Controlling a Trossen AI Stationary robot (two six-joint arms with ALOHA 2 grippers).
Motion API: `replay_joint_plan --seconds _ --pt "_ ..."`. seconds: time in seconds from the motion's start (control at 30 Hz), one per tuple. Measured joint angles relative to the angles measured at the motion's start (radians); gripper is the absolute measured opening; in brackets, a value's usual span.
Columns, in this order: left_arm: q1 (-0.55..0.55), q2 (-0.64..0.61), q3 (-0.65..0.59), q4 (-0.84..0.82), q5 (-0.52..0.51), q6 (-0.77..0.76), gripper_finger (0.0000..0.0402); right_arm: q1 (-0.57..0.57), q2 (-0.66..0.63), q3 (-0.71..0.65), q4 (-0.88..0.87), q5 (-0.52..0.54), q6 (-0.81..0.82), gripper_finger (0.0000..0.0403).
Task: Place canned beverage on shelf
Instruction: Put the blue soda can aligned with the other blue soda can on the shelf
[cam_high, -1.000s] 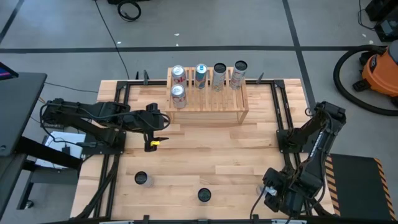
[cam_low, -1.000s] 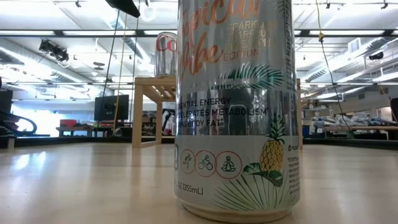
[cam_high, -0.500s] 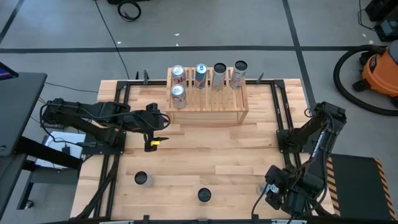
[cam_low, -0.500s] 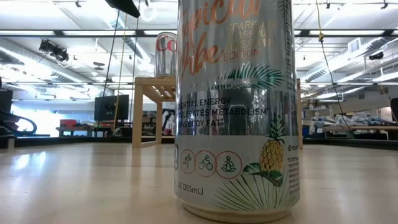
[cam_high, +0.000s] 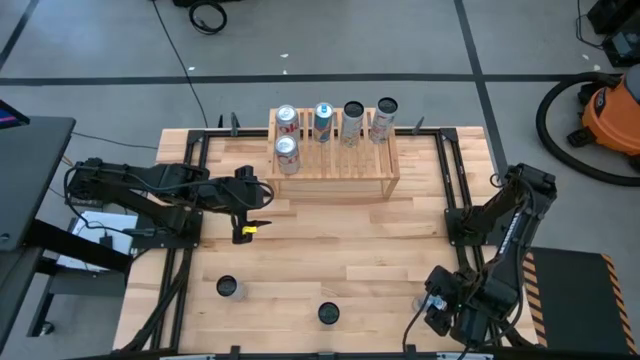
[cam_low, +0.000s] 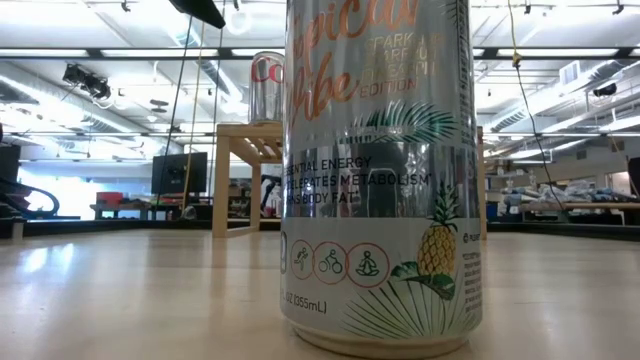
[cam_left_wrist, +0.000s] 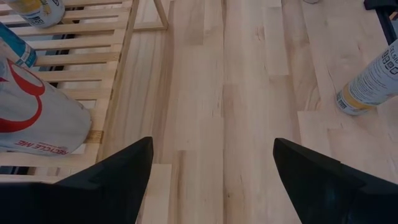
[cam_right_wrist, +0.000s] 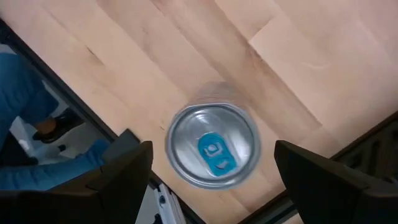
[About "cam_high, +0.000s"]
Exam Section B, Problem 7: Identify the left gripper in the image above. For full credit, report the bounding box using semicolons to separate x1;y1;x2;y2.
219;167;274;245

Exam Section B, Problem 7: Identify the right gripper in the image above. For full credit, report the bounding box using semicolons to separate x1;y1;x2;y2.
424;266;519;347

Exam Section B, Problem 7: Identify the blue silver Red Bull can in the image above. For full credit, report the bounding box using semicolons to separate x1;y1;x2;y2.
411;292;449;315
312;101;335;145

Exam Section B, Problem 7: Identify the silver Diet Coke can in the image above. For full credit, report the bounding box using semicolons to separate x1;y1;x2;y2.
274;134;303;176
275;103;302;141

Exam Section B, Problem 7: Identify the white Celsius Peach Vibe can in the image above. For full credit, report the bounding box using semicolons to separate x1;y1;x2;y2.
368;96;400;145

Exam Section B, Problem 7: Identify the slatted wooden shelf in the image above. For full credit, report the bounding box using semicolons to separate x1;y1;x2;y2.
265;106;402;201

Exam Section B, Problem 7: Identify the black hazard-striped mat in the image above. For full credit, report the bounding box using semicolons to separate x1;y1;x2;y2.
518;244;640;356

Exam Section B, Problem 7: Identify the white box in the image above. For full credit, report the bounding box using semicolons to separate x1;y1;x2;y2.
55;210;139;274

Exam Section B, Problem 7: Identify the orange shop vacuum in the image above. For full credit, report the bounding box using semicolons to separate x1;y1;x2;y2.
567;64;640;171
535;71;640;188

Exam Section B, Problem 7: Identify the black desk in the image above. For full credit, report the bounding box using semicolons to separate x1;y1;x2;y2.
0;115;134;351

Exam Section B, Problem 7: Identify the laptop screen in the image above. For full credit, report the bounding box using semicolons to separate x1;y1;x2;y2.
0;98;30;130

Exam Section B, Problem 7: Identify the black equipment case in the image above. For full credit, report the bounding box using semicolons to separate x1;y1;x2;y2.
574;0;640;69

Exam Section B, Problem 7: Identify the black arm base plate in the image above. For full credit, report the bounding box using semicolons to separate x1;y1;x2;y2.
443;206;501;247
130;209;204;250

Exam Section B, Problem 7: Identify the black metal table frame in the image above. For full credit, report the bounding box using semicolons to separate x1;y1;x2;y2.
113;127;541;354

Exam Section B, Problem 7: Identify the long black floor cable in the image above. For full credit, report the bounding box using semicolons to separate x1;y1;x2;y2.
149;0;210;129

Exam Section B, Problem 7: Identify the coiled black cable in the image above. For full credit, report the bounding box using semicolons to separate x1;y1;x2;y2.
187;0;229;36

